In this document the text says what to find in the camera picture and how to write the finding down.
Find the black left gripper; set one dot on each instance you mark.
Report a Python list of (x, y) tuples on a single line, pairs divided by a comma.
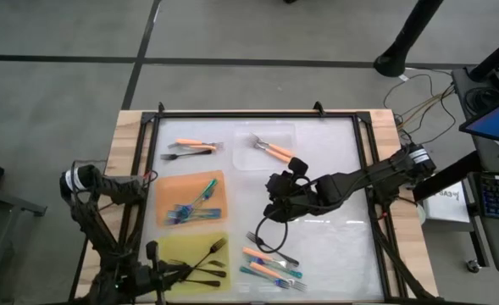
[(141, 279)]

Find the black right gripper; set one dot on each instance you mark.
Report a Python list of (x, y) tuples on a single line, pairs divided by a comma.
[(304, 197)]

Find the yellow plastic bin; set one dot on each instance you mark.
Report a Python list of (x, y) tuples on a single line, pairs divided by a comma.
[(177, 247)]

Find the black fork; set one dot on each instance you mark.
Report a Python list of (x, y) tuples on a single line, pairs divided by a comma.
[(206, 282), (206, 271), (217, 264), (209, 254), (285, 256), (194, 154)]

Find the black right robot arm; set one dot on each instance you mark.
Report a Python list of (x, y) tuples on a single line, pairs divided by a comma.
[(359, 178)]

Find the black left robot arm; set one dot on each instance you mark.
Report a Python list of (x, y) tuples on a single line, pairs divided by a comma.
[(109, 186)]

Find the clear plastic bin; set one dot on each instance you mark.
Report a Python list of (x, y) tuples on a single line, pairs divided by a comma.
[(249, 161)]

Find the orange plastic bin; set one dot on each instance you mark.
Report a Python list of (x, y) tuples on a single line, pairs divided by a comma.
[(168, 186)]

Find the white paper box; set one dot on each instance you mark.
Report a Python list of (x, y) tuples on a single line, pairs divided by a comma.
[(448, 207)]

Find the grey side table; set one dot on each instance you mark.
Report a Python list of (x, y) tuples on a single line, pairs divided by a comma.
[(3, 199)]

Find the grey caster wheel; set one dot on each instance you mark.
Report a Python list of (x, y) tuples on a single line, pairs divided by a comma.
[(472, 267)]

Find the black stand pole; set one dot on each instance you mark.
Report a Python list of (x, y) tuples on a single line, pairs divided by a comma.
[(410, 34), (495, 57)]

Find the black aluminium table frame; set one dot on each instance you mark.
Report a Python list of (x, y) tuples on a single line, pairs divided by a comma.
[(253, 114)]

